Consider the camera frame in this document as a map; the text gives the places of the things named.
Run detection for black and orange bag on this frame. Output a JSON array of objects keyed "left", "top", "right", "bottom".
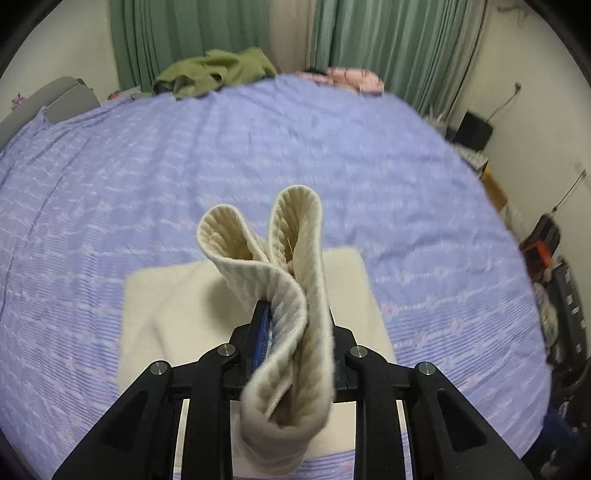
[{"left": 519, "top": 213, "right": 562, "bottom": 284}]

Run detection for black rack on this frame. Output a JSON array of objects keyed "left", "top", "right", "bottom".
[{"left": 547, "top": 260, "right": 590, "bottom": 366}]

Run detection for grey padded headboard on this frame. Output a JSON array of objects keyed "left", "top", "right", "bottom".
[{"left": 0, "top": 76, "right": 101, "bottom": 151}]

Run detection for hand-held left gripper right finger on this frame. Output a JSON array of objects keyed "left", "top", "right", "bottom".
[{"left": 329, "top": 320, "right": 537, "bottom": 480}]

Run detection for wooden bedside cabinet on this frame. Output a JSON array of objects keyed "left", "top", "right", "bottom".
[{"left": 479, "top": 172, "right": 509, "bottom": 217}]

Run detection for olive green garment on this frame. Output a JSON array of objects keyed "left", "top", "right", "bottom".
[{"left": 152, "top": 47, "right": 279, "bottom": 100}]

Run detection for black box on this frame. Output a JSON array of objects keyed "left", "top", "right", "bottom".
[{"left": 454, "top": 110, "right": 494, "bottom": 151}]

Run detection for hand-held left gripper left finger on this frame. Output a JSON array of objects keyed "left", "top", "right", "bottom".
[{"left": 51, "top": 300, "right": 273, "bottom": 480}]

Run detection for cream pants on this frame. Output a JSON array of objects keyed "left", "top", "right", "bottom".
[{"left": 116, "top": 185, "right": 399, "bottom": 476}]

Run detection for green curtain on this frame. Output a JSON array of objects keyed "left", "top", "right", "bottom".
[
  {"left": 108, "top": 0, "right": 274, "bottom": 93},
  {"left": 308, "top": 0, "right": 488, "bottom": 95}
]

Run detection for pink floral cloth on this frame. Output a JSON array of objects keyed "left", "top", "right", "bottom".
[{"left": 294, "top": 66, "right": 386, "bottom": 95}]

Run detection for blue floral bedsheet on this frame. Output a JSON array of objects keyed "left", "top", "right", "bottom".
[{"left": 0, "top": 74, "right": 553, "bottom": 480}]

